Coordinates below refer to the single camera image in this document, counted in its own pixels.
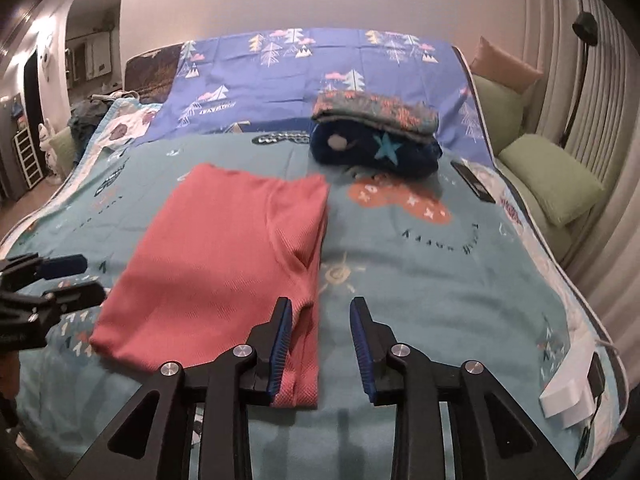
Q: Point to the upright green pillow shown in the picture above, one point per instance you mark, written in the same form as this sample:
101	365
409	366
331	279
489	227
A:
497	110

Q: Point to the white power adapter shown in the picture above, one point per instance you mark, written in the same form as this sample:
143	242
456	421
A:
567	395

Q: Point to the white ladder rack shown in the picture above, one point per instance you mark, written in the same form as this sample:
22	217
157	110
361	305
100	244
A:
28	157

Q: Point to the coral knit shirt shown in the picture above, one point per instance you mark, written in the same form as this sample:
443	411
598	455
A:
220	260

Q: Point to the white figurine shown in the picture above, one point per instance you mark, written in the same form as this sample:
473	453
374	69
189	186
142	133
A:
48	145

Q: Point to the black floor lamp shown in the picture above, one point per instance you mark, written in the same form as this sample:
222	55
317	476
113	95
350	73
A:
582	30

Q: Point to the grey floral garment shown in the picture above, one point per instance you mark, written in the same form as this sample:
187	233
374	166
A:
380	110

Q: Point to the blue tree print sheet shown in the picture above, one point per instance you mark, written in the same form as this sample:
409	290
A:
300	75

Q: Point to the dark printed headboard cloth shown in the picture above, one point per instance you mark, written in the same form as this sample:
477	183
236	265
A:
150	70

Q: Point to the beige curtain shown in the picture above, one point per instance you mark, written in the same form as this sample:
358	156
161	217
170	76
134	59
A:
590	135

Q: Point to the dark clothes pile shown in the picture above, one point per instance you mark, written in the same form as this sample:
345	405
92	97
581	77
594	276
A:
90	112

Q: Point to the navy star print garment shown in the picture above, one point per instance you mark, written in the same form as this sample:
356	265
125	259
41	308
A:
370	152

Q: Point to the flat green pillow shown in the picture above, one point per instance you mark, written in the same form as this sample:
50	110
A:
555	180

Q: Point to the teal printed blanket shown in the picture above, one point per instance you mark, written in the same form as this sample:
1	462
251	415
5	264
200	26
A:
425	285

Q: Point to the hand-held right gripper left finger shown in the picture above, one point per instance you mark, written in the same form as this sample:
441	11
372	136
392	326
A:
280	342

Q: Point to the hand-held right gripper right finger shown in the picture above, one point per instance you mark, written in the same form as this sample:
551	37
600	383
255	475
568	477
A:
361	345

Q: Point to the white patterned quilt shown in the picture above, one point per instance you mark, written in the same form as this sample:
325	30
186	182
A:
125	125

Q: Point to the tan pillow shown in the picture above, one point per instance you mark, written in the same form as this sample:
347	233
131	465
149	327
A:
500	65

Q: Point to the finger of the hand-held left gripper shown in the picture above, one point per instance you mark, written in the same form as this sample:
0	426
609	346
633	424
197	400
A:
62	266
77	295

